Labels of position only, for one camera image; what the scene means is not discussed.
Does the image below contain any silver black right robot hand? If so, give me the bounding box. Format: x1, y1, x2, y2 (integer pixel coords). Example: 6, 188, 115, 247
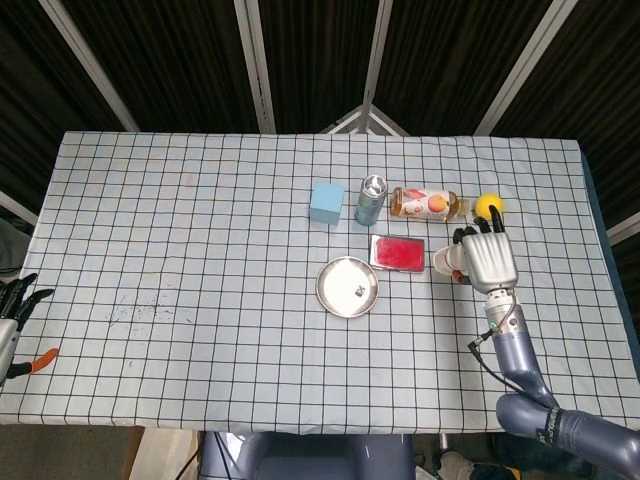
452, 205, 519, 291

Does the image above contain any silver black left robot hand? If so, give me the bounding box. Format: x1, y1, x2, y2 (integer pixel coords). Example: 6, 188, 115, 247
0, 272, 60, 386

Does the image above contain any white paper cup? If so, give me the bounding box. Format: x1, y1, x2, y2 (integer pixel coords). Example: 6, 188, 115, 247
432, 244, 469, 276

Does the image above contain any silver round plate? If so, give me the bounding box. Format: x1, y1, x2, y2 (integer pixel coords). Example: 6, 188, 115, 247
314, 255, 380, 319

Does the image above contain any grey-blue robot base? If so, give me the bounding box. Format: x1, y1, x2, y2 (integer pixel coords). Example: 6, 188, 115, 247
199, 432, 416, 480

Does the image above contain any yellow ball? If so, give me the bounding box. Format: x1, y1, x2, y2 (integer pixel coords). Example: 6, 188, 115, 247
474, 192, 505, 221

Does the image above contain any peach tea plastic bottle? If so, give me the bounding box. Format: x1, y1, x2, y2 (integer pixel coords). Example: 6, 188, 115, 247
389, 185, 474, 223

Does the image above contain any red ink pad case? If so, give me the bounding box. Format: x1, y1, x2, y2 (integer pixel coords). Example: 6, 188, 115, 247
368, 233, 428, 274

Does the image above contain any green silver can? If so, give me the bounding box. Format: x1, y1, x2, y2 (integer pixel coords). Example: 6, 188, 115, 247
354, 175, 389, 226

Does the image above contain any light blue cube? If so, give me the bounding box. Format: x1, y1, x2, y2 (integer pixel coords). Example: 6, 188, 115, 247
309, 181, 347, 226

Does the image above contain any blue checked tablecloth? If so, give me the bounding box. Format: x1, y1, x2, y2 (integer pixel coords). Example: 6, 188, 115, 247
0, 130, 629, 435

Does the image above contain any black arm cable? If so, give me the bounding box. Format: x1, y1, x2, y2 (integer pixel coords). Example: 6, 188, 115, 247
468, 334, 551, 406

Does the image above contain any white metal frame post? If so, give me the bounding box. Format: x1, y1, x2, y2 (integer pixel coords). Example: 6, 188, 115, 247
607, 212, 640, 246
360, 0, 396, 109
38, 0, 141, 132
0, 189, 39, 226
233, 0, 277, 134
474, 0, 581, 135

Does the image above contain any white triangular frame brace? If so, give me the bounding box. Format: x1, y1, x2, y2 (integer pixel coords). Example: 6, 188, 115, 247
319, 103, 411, 136

